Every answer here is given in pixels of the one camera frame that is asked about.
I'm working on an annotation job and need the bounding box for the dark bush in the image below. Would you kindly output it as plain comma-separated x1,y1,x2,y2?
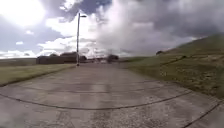
155,50,165,56

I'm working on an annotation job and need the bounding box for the low dark building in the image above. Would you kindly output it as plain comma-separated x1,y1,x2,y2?
35,51,88,65

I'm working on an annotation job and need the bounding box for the grassy hillside slope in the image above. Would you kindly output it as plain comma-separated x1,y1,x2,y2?
117,34,224,100

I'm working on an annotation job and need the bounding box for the grey concrete slab path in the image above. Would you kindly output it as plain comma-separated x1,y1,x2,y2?
0,62,224,128

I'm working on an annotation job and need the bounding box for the tall street lamp pole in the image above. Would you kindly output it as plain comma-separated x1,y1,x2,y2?
75,12,88,67

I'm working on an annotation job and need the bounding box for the flat green grass field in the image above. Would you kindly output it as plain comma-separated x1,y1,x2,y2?
0,57,77,87

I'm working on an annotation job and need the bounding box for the dark tree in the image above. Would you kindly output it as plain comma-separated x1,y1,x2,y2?
106,54,120,64

